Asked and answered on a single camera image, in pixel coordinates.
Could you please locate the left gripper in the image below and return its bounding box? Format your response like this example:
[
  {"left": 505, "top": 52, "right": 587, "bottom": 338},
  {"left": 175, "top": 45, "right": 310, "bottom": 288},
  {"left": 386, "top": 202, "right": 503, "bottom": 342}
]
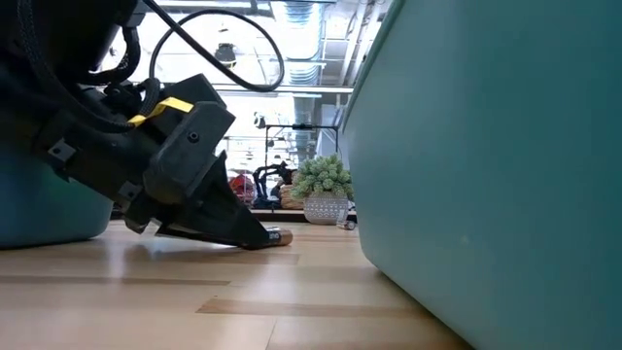
[{"left": 31, "top": 85, "right": 272, "bottom": 251}]

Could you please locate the black copper-top battery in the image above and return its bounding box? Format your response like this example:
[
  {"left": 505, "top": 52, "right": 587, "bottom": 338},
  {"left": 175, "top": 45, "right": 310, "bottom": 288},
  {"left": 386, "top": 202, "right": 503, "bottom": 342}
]
[{"left": 264, "top": 226, "right": 294, "bottom": 249}]

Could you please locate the red background object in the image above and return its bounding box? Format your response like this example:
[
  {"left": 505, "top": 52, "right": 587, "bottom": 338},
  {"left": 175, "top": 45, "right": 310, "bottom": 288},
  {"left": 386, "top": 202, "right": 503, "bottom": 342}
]
[{"left": 227, "top": 173, "right": 257, "bottom": 208}]

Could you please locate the brown wicker basket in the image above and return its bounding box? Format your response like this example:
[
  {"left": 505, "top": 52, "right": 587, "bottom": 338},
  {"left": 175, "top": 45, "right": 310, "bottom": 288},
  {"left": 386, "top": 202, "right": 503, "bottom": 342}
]
[{"left": 280, "top": 183, "right": 305, "bottom": 211}]

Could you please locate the green potted artificial succulent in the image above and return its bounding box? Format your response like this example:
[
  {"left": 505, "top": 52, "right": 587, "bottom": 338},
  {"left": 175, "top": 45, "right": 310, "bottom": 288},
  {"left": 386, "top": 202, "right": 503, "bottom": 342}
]
[{"left": 290, "top": 154, "right": 356, "bottom": 226}]

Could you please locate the yellow tape tag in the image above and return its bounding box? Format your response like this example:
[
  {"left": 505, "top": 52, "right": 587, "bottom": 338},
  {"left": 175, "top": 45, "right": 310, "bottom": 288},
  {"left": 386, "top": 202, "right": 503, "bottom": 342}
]
[{"left": 127, "top": 95, "right": 195, "bottom": 128}]

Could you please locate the green-teal tray bin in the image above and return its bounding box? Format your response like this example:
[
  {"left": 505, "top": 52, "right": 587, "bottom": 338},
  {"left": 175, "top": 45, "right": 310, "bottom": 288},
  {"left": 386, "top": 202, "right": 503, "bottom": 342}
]
[{"left": 339, "top": 0, "right": 622, "bottom": 350}]

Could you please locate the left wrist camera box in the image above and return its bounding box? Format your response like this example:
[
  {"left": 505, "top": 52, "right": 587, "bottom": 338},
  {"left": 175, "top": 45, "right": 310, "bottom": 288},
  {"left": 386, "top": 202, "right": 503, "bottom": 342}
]
[{"left": 157, "top": 72, "right": 228, "bottom": 111}]

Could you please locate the blue-teal bin with handles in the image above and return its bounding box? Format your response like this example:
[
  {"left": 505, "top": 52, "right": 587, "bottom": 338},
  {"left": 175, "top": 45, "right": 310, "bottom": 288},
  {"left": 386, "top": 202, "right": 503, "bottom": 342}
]
[{"left": 0, "top": 140, "right": 116, "bottom": 250}]

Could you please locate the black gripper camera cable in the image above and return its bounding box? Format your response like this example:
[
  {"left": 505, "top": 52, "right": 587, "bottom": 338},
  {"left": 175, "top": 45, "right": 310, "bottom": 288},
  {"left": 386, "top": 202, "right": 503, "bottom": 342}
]
[{"left": 139, "top": 0, "right": 287, "bottom": 94}]

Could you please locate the black braided cable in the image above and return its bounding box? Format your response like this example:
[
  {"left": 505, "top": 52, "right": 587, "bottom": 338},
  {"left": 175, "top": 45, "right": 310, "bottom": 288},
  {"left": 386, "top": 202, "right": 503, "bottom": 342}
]
[{"left": 14, "top": 0, "right": 162, "bottom": 135}]

